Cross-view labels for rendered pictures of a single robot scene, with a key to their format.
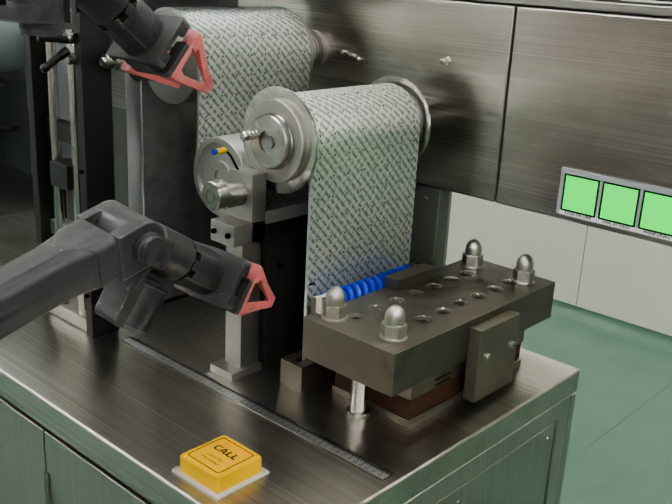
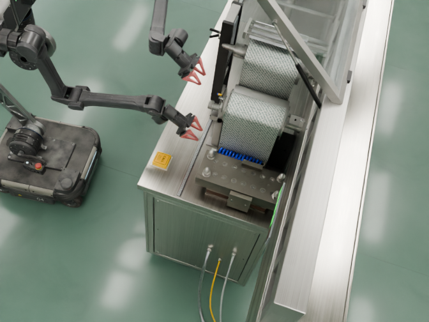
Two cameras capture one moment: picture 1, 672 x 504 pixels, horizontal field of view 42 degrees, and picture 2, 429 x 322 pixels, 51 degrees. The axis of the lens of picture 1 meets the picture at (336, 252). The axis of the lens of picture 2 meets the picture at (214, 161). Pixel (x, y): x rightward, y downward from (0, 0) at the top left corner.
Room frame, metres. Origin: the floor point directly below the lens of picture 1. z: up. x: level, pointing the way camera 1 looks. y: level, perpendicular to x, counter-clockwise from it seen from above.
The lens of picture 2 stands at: (0.50, -0.97, 2.72)
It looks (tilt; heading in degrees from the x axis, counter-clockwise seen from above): 56 degrees down; 57
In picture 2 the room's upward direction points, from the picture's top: 11 degrees clockwise
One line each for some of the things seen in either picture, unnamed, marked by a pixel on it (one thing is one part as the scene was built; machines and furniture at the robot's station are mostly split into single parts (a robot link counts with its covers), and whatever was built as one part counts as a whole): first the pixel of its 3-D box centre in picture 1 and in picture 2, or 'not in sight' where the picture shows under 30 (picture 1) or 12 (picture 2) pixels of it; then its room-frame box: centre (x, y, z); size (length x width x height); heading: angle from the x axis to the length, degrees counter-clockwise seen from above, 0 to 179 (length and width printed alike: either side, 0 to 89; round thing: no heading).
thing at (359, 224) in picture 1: (363, 230); (246, 143); (1.25, -0.04, 1.11); 0.23 x 0.01 x 0.18; 138
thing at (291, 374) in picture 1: (355, 347); not in sight; (1.25, -0.04, 0.92); 0.28 x 0.04 x 0.04; 138
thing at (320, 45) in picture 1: (299, 50); (309, 71); (1.58, 0.08, 1.33); 0.07 x 0.07 x 0.07; 48
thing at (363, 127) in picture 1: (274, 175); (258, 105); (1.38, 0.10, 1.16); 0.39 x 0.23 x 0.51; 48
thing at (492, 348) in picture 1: (493, 355); (239, 202); (1.15, -0.23, 0.96); 0.10 x 0.03 x 0.11; 138
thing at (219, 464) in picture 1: (220, 463); (161, 160); (0.92, 0.12, 0.91); 0.07 x 0.07 x 0.02; 48
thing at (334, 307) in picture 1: (335, 302); (211, 153); (1.10, 0.00, 1.05); 0.04 x 0.04 x 0.04
